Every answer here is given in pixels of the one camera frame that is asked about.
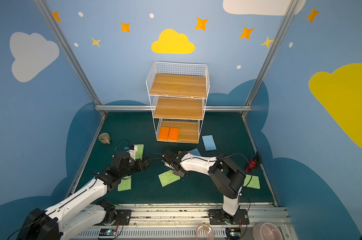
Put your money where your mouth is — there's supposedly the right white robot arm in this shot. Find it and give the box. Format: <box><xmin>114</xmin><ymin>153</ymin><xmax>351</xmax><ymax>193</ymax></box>
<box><xmin>162</xmin><ymin>150</ymin><xmax>246</xmax><ymax>218</ymax></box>

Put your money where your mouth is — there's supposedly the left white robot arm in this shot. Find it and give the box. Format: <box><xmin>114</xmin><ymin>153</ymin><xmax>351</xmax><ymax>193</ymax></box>
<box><xmin>17</xmin><ymin>152</ymin><xmax>152</xmax><ymax>240</ymax></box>

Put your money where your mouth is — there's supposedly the green sponge right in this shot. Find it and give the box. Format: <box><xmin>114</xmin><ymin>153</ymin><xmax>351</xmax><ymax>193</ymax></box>
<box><xmin>243</xmin><ymin>175</ymin><xmax>260</xmax><ymax>190</ymax></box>

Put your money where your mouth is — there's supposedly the orange sponge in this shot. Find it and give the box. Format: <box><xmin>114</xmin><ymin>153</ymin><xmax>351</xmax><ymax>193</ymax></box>
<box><xmin>158</xmin><ymin>127</ymin><xmax>170</xmax><ymax>142</ymax></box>
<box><xmin>168</xmin><ymin>128</ymin><xmax>180</xmax><ymax>142</ymax></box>

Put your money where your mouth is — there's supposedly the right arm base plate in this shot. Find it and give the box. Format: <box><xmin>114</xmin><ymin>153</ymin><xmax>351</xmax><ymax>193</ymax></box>
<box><xmin>207</xmin><ymin>209</ymin><xmax>250</xmax><ymax>225</ymax></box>

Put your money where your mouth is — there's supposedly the green sponge centre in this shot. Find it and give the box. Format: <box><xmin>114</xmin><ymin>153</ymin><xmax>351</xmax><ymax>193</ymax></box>
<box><xmin>158</xmin><ymin>170</ymin><xmax>181</xmax><ymax>187</ymax></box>

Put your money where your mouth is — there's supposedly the pink divided bowl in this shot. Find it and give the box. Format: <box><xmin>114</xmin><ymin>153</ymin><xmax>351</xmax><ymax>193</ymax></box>
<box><xmin>252</xmin><ymin>223</ymin><xmax>283</xmax><ymax>240</ymax></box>

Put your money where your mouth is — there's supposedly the green sponge upper left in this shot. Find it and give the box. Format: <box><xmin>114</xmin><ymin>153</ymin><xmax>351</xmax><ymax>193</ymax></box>
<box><xmin>135</xmin><ymin>144</ymin><xmax>144</xmax><ymax>160</ymax></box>

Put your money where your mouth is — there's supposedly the green sponge lower left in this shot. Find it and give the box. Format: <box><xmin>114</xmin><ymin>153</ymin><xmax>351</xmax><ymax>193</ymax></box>
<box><xmin>118</xmin><ymin>176</ymin><xmax>132</xmax><ymax>192</ymax></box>

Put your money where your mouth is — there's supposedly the white wire wooden shelf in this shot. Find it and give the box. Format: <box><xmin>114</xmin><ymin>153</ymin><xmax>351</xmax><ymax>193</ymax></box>
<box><xmin>146</xmin><ymin>62</ymin><xmax>210</xmax><ymax>144</ymax></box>

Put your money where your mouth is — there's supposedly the blue sponge near shelf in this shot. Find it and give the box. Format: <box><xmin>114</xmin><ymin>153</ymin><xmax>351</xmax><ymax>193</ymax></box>
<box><xmin>202</xmin><ymin>135</ymin><xmax>217</xmax><ymax>152</ymax></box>

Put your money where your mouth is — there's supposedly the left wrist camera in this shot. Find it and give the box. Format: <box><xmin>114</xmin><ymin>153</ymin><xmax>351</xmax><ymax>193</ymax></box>
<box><xmin>124</xmin><ymin>145</ymin><xmax>138</xmax><ymax>160</ymax></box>

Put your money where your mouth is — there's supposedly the red small object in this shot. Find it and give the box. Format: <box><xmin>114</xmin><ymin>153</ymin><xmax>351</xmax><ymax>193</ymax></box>
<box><xmin>245</xmin><ymin>152</ymin><xmax>262</xmax><ymax>173</ymax></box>

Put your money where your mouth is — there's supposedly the blue sponge centre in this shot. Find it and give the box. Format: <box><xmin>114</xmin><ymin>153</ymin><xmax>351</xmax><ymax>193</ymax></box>
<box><xmin>189</xmin><ymin>148</ymin><xmax>201</xmax><ymax>157</ymax></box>

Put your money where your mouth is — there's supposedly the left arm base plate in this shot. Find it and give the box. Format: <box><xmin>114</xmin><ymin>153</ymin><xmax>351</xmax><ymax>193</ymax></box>
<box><xmin>102</xmin><ymin>210</ymin><xmax>132</xmax><ymax>226</ymax></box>

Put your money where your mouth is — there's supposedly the beige mug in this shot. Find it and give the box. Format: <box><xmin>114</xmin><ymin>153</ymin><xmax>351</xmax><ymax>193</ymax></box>
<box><xmin>98</xmin><ymin>133</ymin><xmax>111</xmax><ymax>145</ymax></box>

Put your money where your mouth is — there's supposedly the green sponge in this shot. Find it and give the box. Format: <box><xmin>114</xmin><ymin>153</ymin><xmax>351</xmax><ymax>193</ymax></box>
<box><xmin>135</xmin><ymin>144</ymin><xmax>144</xmax><ymax>160</ymax></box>
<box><xmin>243</xmin><ymin>175</ymin><xmax>260</xmax><ymax>190</ymax></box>
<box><xmin>118</xmin><ymin>176</ymin><xmax>132</xmax><ymax>192</ymax></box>
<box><xmin>158</xmin><ymin>170</ymin><xmax>181</xmax><ymax>187</ymax></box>

